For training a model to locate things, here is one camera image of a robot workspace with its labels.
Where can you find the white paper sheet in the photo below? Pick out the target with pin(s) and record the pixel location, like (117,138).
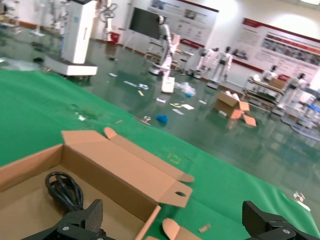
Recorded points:
(187,106)

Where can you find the blue plastic tray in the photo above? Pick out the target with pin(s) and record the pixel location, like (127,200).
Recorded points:
(315,107)

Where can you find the green table cloth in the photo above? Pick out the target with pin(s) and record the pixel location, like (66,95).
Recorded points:
(37,107)

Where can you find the small closed cardboard box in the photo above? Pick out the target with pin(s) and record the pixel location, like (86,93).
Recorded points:
(277,83)

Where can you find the light blue paper sheet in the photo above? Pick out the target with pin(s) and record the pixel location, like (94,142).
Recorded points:
(112,74)

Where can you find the red box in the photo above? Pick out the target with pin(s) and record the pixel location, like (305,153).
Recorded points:
(115,38)

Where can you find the blue white leaflet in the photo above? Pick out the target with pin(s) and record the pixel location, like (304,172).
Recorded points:
(142,86)

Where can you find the metal rack table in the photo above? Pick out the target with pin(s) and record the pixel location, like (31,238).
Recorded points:
(152,45)

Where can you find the silver metal binder clip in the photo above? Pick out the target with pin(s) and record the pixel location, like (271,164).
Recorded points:
(300,197)
(146,118)

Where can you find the black floor item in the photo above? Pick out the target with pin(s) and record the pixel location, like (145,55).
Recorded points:
(111,59)

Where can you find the white floor stand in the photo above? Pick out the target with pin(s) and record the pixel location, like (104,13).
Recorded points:
(38,25)

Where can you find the long white paper strip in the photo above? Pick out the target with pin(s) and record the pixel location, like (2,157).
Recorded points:
(130,83)

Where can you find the small wood chip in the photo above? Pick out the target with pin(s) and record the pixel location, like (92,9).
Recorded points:
(204,228)

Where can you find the large open cardboard carton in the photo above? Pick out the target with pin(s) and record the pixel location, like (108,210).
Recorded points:
(225,106)

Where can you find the white machine cabinet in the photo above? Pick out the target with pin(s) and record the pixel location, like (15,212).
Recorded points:
(77,37)

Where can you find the metal shelf cart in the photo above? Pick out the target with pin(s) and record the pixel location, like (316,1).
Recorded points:
(260,96)

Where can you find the black display screen on stand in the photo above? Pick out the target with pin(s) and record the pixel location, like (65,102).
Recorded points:
(142,22)

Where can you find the white wall poster red logos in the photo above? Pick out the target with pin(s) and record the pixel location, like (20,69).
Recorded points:
(195,27)

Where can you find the small white foam block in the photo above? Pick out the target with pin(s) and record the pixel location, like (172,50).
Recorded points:
(222,113)
(202,101)

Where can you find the black round stool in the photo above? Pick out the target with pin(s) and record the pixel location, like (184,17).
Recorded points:
(183,60)

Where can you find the white humanoid robot leaning forward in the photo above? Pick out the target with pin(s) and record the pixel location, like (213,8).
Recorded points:
(167,58)

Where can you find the aluminium frame shelf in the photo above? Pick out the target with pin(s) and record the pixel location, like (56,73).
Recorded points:
(295,110)

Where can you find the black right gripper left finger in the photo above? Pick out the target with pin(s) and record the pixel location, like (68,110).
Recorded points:
(80,222)

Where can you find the white industrial robot arm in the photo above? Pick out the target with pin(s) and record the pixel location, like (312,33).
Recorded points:
(109,27)

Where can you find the small blue glove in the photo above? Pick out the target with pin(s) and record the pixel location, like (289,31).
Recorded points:
(188,95)

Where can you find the clear plastic bag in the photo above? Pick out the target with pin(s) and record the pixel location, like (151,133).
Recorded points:
(186,87)

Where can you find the white wall poster photo row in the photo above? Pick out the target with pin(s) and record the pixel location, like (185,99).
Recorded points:
(250,37)

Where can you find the straight yellow paper strip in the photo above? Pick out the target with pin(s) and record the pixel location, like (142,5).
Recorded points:
(140,93)

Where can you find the pale plastic sleeve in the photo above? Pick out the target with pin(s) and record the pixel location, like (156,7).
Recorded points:
(178,111)

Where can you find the small blue white card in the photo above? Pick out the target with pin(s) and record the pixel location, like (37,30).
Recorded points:
(161,100)

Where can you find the white packing material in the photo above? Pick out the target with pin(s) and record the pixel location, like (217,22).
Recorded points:
(232,95)

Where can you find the white red carton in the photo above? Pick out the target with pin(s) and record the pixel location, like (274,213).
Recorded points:
(168,86)

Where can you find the angled yellow paper strip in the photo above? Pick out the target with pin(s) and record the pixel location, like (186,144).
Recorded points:
(176,104)

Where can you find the crumpled blue glove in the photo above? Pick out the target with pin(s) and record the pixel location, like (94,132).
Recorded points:
(162,118)

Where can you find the thin wooden stick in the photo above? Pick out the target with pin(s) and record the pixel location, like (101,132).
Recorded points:
(118,122)

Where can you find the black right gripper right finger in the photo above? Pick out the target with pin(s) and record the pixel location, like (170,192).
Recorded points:
(262,225)

